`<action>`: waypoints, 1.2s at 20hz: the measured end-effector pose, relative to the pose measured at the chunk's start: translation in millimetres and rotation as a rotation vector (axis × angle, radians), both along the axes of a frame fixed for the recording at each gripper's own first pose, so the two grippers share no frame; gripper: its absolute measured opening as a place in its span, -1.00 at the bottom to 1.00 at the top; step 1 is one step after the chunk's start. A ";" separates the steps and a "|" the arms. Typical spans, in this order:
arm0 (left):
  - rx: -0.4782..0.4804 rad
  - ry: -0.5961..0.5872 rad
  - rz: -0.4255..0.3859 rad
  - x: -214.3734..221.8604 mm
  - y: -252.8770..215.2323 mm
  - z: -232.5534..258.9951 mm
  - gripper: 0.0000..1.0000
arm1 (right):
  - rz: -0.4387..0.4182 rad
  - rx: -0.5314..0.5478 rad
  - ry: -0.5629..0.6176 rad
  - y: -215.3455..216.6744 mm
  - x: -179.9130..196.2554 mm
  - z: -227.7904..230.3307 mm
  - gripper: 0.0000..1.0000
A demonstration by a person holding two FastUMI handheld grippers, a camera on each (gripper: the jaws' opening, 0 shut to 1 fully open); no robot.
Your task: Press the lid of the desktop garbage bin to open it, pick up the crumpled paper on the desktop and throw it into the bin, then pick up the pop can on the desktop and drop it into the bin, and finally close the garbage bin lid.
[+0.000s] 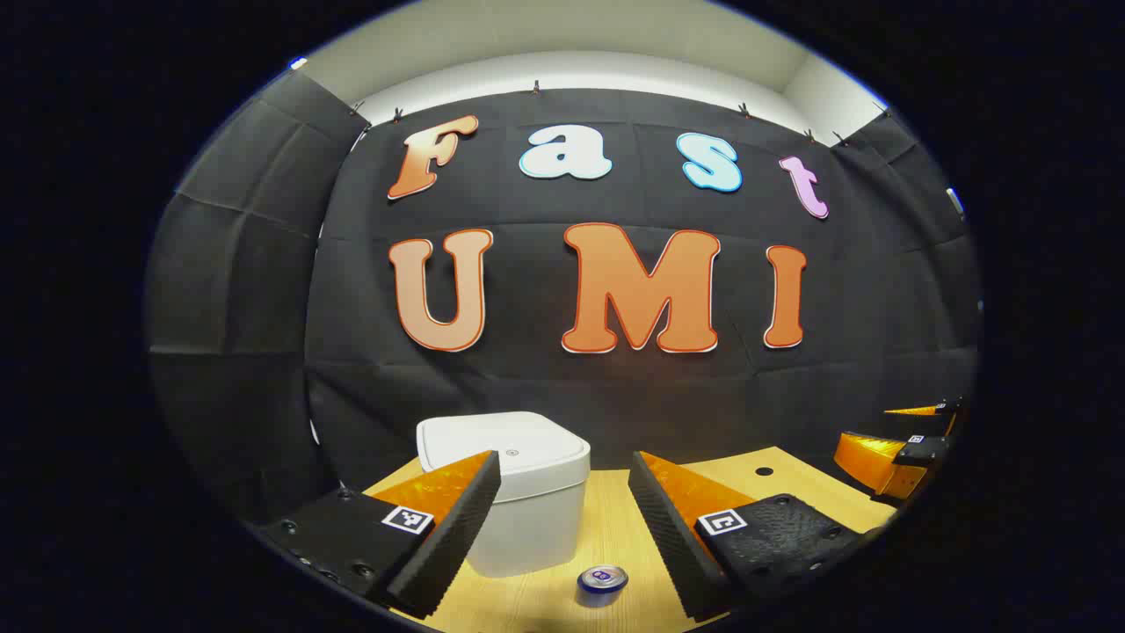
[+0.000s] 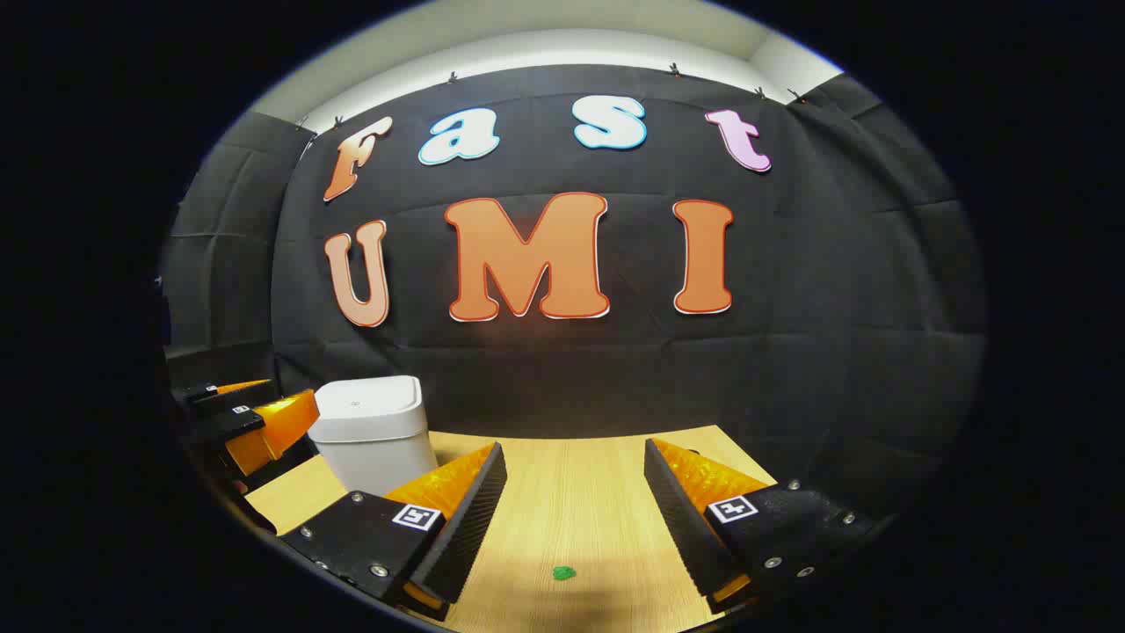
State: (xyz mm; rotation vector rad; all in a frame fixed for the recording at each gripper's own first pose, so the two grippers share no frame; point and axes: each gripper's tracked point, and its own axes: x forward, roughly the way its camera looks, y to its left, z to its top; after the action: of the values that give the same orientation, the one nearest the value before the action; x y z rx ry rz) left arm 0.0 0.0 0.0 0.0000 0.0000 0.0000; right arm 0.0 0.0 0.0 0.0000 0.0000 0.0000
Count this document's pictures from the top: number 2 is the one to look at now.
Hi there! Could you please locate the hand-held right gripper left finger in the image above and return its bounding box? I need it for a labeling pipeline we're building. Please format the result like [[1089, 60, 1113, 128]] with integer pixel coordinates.
[[279, 441, 509, 622]]

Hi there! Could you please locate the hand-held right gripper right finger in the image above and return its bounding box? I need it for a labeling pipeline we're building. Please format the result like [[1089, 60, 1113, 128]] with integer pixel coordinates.
[[644, 438, 880, 616]]

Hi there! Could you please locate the white desktop garbage bin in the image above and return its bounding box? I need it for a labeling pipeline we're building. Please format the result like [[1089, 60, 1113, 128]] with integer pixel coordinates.
[[308, 375, 439, 496]]

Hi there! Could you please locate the wooden desktop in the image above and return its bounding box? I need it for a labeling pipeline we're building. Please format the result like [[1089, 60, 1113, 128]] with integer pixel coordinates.
[[244, 425, 779, 633]]

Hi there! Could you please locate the black backdrop cloth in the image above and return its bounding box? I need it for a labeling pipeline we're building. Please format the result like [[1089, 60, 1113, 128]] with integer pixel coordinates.
[[158, 63, 990, 520]]

